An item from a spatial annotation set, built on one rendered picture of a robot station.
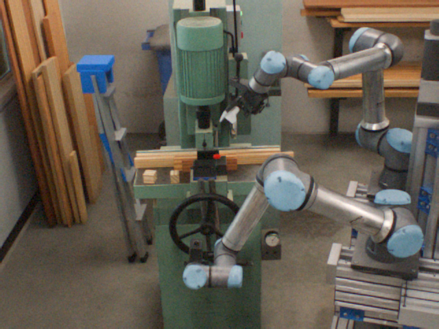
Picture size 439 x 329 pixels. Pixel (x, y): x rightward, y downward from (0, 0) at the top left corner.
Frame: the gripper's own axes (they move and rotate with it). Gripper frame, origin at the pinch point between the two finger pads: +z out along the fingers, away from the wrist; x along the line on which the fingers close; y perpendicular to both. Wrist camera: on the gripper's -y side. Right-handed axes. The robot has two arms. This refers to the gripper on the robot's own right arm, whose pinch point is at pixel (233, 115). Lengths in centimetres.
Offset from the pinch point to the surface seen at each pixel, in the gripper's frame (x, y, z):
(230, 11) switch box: 26, -42, -8
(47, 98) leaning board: -5, -106, 115
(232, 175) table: 0.2, 14.1, 23.1
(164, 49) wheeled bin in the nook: 87, -119, 116
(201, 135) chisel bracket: -5.1, -4.8, 17.3
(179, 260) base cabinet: -21, 27, 59
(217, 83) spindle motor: -0.3, -13.3, -3.5
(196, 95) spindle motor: -8.0, -13.9, 1.4
